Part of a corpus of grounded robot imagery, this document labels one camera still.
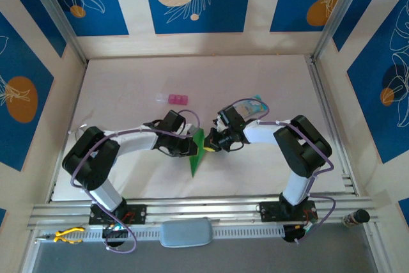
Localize green cloth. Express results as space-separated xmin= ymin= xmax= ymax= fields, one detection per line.
xmin=187 ymin=127 xmax=207 ymax=178

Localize light blue snack packet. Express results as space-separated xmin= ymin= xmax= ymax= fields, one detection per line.
xmin=232 ymin=94 xmax=268 ymax=117

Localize pink clear pill box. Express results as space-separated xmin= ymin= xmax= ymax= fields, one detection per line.
xmin=155 ymin=93 xmax=190 ymax=107

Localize grey blue oblong pad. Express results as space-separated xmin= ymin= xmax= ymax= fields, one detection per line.
xmin=158 ymin=217 xmax=214 ymax=248

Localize dark capped small bottle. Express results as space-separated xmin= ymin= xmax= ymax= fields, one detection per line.
xmin=342 ymin=208 xmax=371 ymax=228

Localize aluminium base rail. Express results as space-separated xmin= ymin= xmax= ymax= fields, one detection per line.
xmin=27 ymin=194 xmax=389 ymax=231

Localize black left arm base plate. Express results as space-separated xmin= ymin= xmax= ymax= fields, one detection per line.
xmin=88 ymin=203 xmax=148 ymax=226

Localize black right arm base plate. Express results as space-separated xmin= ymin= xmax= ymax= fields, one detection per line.
xmin=259 ymin=201 xmax=317 ymax=222

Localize white wire hook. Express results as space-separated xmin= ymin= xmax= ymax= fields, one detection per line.
xmin=68 ymin=123 xmax=89 ymax=136

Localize slotted grey cable duct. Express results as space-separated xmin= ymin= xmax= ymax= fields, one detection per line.
xmin=35 ymin=224 xmax=285 ymax=246

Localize aluminium table side rail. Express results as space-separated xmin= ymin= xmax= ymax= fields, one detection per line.
xmin=305 ymin=55 xmax=361 ymax=197

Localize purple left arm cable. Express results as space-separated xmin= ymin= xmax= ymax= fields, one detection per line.
xmin=70 ymin=109 xmax=201 ymax=254

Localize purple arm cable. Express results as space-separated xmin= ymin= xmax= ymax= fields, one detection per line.
xmin=229 ymin=97 xmax=336 ymax=245
xmin=70 ymin=109 xmax=201 ymax=254

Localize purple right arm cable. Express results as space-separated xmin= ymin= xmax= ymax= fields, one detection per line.
xmin=229 ymin=97 xmax=336 ymax=245

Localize yellow handled pliers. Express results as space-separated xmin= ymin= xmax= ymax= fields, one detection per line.
xmin=35 ymin=226 xmax=86 ymax=246

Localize aluminium frame post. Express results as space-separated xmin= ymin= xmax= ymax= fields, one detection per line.
xmin=311 ymin=0 xmax=371 ymax=60
xmin=24 ymin=0 xmax=89 ymax=66

